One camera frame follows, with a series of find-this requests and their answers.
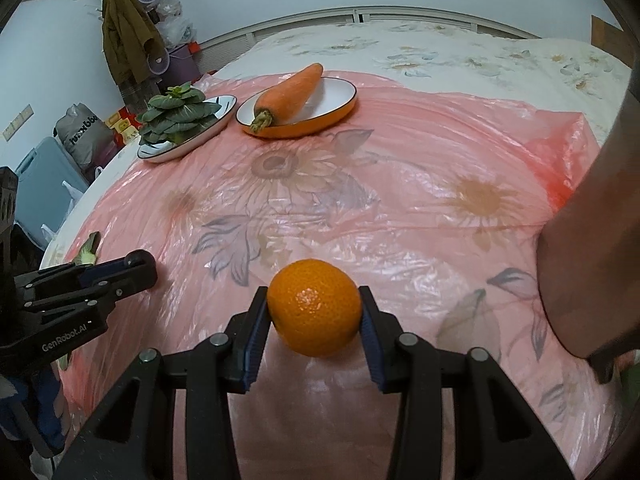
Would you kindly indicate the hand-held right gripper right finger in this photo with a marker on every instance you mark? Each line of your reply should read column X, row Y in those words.
column 372, row 340

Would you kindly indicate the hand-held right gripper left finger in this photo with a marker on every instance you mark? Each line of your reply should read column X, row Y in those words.
column 255, row 330

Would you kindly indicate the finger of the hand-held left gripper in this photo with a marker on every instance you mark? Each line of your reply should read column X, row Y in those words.
column 142, row 270
column 100, row 269

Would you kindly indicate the orange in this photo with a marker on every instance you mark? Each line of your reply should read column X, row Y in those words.
column 314, row 307

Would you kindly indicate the small bok choy leaf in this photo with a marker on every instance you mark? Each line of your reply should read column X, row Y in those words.
column 87, row 250

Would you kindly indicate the pink plastic sheet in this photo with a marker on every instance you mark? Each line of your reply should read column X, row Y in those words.
column 400, row 210

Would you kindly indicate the yellow boxes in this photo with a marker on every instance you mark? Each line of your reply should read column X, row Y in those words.
column 125, row 127

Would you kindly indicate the pile of green leaves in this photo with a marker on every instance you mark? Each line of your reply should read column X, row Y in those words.
column 170, row 115

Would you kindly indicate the white plate with dark rim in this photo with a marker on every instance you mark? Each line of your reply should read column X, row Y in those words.
column 222, row 107

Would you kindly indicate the purple bin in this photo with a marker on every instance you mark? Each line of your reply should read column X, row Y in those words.
column 182, row 62

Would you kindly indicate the carrot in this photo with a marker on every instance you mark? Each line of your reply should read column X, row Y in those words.
column 287, row 97

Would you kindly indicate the brown and black electric kettle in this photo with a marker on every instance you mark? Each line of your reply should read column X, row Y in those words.
column 590, row 260

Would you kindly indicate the olive brown coat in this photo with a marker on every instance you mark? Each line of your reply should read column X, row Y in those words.
column 127, row 30

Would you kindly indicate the orange rimmed white plate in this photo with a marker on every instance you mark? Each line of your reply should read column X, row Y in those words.
column 330, row 97

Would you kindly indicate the clear plastic bags on rack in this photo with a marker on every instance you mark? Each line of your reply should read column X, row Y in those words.
column 175, row 20

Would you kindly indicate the wooden headboard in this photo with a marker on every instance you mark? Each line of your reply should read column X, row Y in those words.
column 612, row 42

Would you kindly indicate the wall switch plate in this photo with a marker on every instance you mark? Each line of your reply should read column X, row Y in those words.
column 16, row 122

